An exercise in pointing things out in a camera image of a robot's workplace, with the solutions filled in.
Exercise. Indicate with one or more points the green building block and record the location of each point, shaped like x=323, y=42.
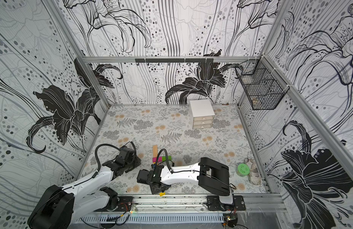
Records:
x=164, y=158

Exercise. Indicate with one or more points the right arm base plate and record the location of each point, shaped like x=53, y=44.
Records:
x=226, y=203

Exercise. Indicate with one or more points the black wall bar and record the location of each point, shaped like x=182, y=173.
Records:
x=174, y=60

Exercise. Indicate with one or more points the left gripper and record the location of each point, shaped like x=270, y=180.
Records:
x=137, y=160

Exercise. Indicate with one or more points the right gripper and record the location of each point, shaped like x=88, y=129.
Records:
x=145, y=177

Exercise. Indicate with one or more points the wooden building block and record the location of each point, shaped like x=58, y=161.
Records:
x=155, y=151

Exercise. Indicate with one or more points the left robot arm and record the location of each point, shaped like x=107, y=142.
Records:
x=59, y=207

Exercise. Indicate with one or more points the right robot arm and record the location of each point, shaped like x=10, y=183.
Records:
x=207, y=173

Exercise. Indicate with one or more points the green round lid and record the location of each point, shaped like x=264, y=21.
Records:
x=243, y=170

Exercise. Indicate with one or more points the white drawer cabinet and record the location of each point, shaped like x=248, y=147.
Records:
x=202, y=114

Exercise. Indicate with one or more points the small electronics board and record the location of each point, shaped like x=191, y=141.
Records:
x=230, y=220

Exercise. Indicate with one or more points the black wire basket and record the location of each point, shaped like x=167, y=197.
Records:
x=261, y=88

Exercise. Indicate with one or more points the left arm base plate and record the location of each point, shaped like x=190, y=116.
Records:
x=123, y=204

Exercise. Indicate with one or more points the pink building block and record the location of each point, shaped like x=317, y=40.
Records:
x=160, y=159

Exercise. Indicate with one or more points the crumpled white cloth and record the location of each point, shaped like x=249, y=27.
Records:
x=254, y=175

